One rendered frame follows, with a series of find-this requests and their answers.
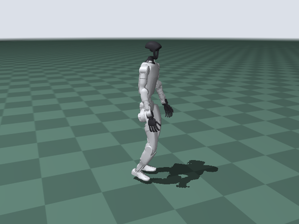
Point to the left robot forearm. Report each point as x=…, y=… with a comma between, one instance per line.
x=161, y=94

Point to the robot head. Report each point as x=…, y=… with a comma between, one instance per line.
x=154, y=47

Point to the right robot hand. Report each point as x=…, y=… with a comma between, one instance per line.
x=153, y=123

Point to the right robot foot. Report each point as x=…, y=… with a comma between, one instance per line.
x=140, y=175

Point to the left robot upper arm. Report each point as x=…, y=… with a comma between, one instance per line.
x=158, y=82

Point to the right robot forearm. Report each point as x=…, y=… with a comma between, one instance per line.
x=146, y=102

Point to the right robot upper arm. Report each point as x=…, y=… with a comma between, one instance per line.
x=143, y=71

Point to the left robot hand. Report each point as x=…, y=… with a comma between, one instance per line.
x=168, y=109

